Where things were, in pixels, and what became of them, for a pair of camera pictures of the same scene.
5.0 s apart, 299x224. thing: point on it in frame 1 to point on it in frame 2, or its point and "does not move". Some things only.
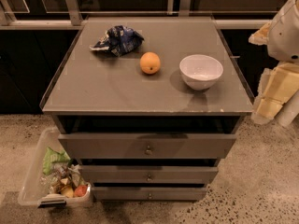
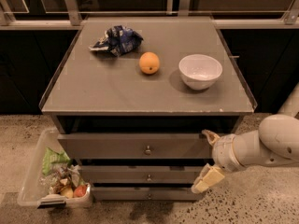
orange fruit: (149, 63) does not move
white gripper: (285, 37) to (222, 152)
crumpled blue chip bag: (119, 40) does not move
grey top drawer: (147, 145) does not move
